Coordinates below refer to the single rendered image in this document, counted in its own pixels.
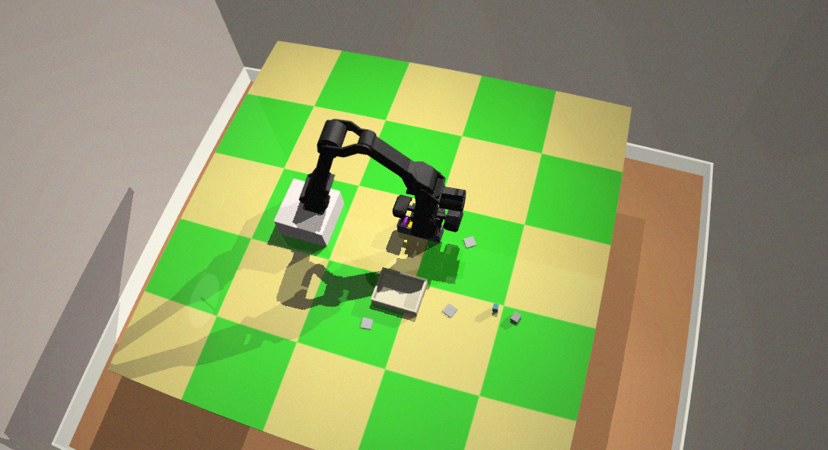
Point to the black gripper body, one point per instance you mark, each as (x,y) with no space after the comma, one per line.
(452,219)

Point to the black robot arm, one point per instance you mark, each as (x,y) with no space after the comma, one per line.
(421,179)

